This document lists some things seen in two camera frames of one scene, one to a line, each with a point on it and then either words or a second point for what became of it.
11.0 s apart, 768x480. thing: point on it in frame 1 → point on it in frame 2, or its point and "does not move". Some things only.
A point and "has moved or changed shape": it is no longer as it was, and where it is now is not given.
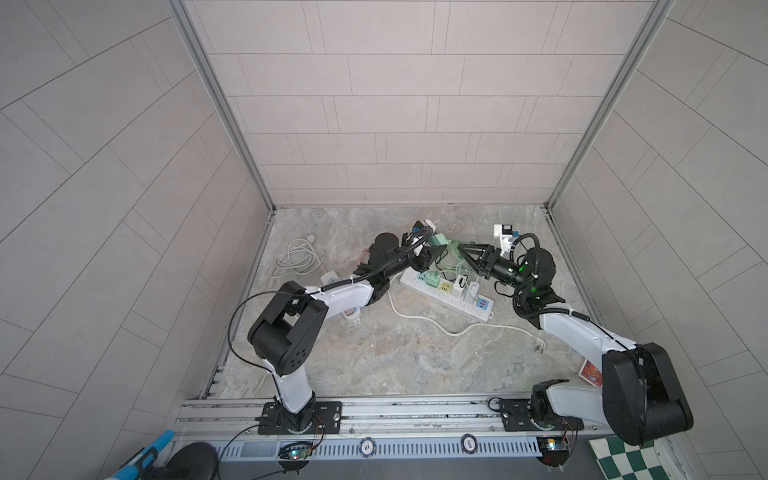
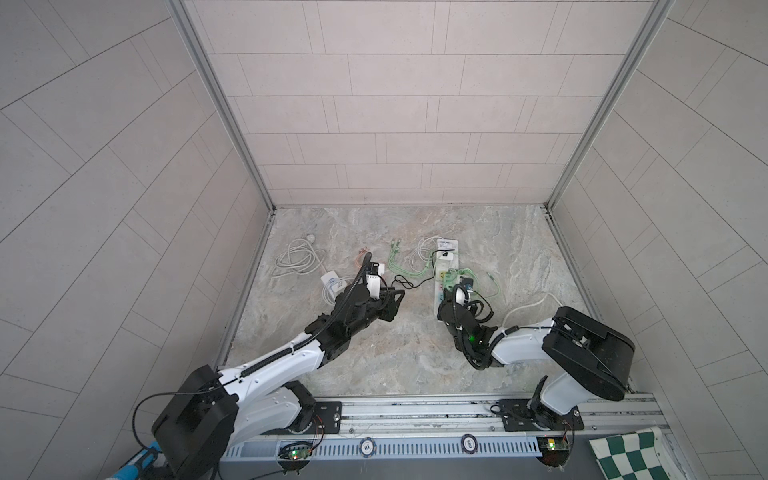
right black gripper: x=491 y=258 → x=447 y=301
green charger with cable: x=433 y=279 has moved or changed shape
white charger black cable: x=459 y=285 has moved or changed shape
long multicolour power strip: x=449 y=291 has moved or changed shape
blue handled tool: x=143 y=459 does not move
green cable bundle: x=462 y=265 has moved or changed shape
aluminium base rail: x=382 y=428 does not move
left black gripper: x=426 y=259 → x=384 y=304
